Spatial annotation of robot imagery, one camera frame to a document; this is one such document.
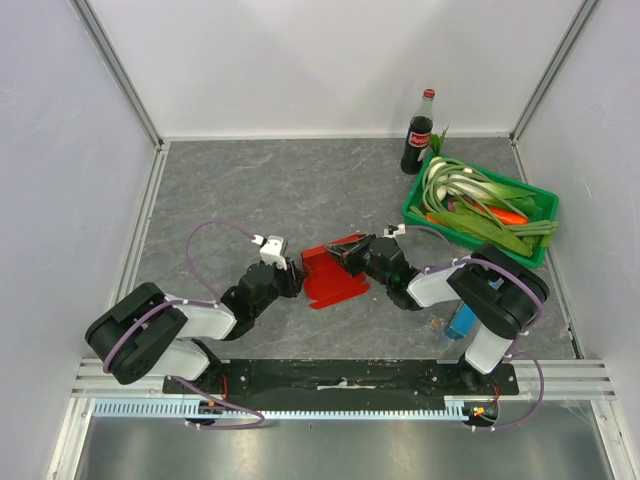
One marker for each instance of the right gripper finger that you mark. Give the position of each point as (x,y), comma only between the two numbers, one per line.
(343,256)
(349,245)

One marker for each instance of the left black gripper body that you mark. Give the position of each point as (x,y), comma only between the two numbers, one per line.
(284,280)

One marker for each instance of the leek with green leaves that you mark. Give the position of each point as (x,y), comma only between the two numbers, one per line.
(447,176)

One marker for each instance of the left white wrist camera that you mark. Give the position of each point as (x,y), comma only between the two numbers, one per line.
(272,250)

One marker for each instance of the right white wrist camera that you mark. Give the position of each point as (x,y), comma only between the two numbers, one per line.
(393,231)

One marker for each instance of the blue rectangular box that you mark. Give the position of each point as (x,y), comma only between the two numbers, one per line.
(463,319)

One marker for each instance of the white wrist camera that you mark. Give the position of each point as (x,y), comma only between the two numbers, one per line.
(393,231)
(272,250)

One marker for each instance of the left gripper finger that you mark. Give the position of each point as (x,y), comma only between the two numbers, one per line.
(298,286)
(299,273)

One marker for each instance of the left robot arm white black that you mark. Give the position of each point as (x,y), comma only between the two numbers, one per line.
(151,332)

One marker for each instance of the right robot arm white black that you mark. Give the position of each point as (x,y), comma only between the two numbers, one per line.
(504,296)

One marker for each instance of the cola glass bottle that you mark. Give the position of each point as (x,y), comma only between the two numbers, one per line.
(418,134)

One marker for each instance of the green plastic crate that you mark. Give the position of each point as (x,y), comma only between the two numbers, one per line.
(466,228)

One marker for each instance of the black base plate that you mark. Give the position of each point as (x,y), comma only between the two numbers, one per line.
(350,385)

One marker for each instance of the orange carrot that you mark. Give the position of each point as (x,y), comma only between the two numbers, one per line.
(506,217)

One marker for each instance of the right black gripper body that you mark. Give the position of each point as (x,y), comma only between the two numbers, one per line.
(363,252)

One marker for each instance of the red paper box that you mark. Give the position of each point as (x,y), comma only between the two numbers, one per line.
(326,282)

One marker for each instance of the light blue slotted cable duct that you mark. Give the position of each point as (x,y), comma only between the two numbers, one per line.
(195,410)

